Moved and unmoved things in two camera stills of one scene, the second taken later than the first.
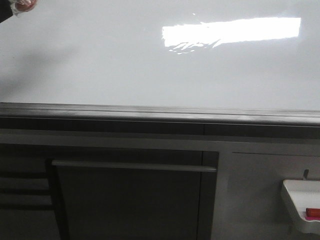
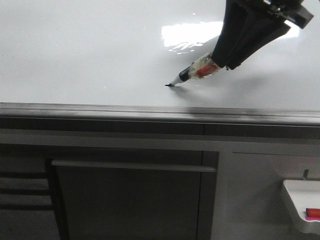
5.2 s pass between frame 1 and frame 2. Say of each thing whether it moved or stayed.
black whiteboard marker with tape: moved
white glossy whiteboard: stayed
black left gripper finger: moved
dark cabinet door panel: stayed
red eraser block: stayed
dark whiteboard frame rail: stayed
